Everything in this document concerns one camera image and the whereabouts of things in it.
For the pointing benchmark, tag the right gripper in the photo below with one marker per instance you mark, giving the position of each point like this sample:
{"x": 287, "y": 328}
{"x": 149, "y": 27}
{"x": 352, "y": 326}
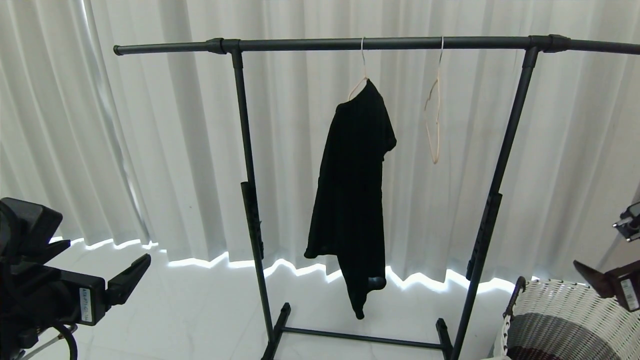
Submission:
{"x": 627, "y": 285}

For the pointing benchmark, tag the white curtain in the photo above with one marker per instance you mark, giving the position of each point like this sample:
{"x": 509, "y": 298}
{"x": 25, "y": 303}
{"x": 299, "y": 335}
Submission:
{"x": 150, "y": 125}

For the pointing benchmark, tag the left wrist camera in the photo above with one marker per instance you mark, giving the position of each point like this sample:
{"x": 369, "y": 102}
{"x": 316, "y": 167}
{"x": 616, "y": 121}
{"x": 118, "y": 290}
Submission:
{"x": 25, "y": 225}

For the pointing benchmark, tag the black clothes rack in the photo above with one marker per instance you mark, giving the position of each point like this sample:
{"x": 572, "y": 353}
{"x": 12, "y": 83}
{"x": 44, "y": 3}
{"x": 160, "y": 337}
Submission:
{"x": 400, "y": 43}

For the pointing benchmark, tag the black garment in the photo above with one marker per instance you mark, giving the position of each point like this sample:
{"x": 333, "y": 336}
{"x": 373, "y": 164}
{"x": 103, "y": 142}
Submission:
{"x": 350, "y": 200}

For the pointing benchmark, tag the pink clothes hanger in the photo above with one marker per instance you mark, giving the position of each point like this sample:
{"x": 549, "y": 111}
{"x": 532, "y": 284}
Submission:
{"x": 436, "y": 150}
{"x": 364, "y": 75}

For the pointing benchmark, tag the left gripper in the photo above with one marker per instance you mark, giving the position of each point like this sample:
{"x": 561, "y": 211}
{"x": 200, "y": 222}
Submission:
{"x": 60, "y": 300}

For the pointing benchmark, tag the white laundry basket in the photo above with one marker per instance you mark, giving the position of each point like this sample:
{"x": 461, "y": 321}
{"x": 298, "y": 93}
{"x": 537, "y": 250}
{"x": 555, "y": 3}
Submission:
{"x": 575, "y": 310}

